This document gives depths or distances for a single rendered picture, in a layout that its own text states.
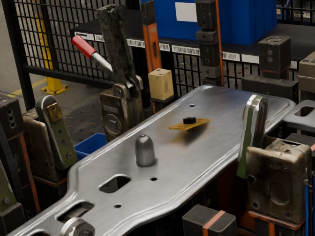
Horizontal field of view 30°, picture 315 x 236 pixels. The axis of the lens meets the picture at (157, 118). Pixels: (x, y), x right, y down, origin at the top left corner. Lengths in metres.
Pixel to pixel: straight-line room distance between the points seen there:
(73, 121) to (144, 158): 0.97
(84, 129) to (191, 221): 1.05
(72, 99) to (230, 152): 3.04
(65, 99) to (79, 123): 2.12
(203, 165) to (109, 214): 0.18
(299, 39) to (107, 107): 0.50
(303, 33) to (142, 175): 0.65
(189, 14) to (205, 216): 0.69
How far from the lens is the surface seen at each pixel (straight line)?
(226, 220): 0.83
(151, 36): 1.16
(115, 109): 1.12
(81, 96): 4.00
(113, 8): 1.09
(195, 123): 1.04
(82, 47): 1.15
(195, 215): 0.84
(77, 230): 0.66
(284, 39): 1.25
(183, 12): 1.43
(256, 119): 0.87
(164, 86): 1.15
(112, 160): 0.99
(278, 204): 0.91
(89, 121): 1.88
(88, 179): 0.95
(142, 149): 0.94
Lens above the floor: 1.47
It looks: 25 degrees down
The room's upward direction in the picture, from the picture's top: 7 degrees counter-clockwise
